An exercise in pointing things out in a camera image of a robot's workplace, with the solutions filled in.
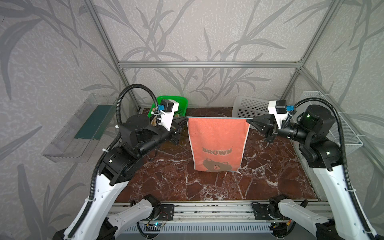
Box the pink brown bear towel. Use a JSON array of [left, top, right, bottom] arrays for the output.
[[188, 117, 250, 172]]

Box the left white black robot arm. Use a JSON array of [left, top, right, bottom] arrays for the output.
[[53, 115, 188, 240]]

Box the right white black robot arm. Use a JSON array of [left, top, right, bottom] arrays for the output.
[[247, 98, 384, 240]]

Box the peach patterned towel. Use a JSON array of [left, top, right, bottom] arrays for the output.
[[150, 115, 157, 126]]

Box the white plastic basket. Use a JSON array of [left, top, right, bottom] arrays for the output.
[[232, 96, 269, 118]]

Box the green plastic basket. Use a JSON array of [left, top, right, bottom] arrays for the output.
[[157, 96, 189, 117]]

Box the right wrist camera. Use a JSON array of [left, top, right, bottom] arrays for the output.
[[268, 100, 296, 130]]

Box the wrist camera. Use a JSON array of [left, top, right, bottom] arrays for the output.
[[151, 99, 179, 131], [268, 100, 296, 130]]

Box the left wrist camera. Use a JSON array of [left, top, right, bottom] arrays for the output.
[[151, 99, 179, 131]]

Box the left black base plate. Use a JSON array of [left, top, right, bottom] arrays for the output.
[[149, 204, 175, 221]]

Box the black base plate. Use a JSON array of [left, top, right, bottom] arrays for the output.
[[251, 202, 281, 220], [149, 204, 175, 221]]

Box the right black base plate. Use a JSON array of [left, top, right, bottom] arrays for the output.
[[251, 202, 281, 220]]

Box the white wire mesh basket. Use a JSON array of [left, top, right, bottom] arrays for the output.
[[295, 91, 363, 156]]

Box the aluminium front rail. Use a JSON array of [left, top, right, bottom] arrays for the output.
[[107, 200, 333, 223]]

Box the aluminium frame crossbar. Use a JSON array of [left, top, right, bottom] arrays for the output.
[[118, 61, 301, 69]]

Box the clear plastic wall shelf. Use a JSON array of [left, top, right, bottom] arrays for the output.
[[42, 94, 117, 163]]

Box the left black corrugated cable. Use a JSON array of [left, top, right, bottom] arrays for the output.
[[67, 83, 160, 239]]

